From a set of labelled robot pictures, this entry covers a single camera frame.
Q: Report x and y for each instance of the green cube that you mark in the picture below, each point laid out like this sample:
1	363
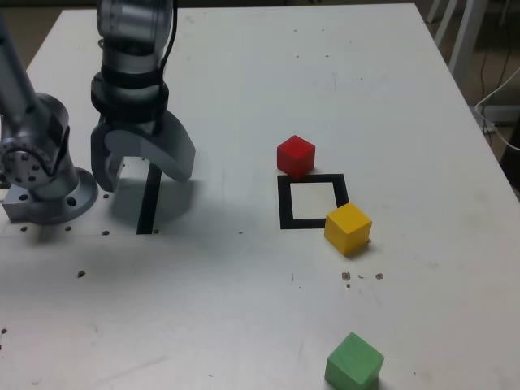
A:
351	361

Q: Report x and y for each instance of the red cube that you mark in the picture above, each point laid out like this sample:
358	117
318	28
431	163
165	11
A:
295	156

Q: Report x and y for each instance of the black tape square outline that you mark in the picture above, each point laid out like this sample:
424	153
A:
286	203

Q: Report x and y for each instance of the black tape strip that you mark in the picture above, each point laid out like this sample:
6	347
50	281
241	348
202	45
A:
147	207

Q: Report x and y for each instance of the white furniture leg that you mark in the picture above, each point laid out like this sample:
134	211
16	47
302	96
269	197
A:
445	20
465	32

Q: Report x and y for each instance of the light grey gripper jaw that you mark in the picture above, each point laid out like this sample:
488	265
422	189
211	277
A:
170	150

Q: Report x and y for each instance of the yellow cube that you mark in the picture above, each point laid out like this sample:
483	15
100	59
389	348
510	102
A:
347	229

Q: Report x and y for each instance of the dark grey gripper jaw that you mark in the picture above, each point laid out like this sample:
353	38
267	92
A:
99	162

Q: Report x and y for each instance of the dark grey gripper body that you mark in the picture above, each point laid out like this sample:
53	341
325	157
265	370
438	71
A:
134	124

